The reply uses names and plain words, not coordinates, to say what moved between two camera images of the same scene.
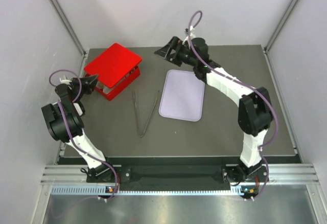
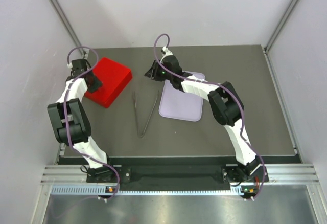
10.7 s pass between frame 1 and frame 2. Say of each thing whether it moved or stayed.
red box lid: moved
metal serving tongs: stayed
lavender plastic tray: stayed
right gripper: moved
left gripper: moved
